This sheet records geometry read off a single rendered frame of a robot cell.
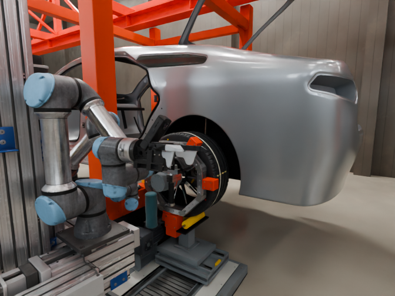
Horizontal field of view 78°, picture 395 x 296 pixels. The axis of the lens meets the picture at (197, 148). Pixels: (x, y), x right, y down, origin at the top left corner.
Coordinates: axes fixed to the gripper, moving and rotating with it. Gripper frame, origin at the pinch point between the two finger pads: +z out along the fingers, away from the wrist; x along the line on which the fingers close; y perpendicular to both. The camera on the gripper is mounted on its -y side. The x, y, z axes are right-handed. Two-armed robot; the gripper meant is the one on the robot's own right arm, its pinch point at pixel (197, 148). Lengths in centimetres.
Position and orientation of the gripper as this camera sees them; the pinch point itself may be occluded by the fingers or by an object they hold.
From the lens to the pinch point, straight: 65.6
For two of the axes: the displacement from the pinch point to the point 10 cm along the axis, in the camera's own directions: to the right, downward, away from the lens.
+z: 9.1, 0.6, -4.1
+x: -4.1, 0.0, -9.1
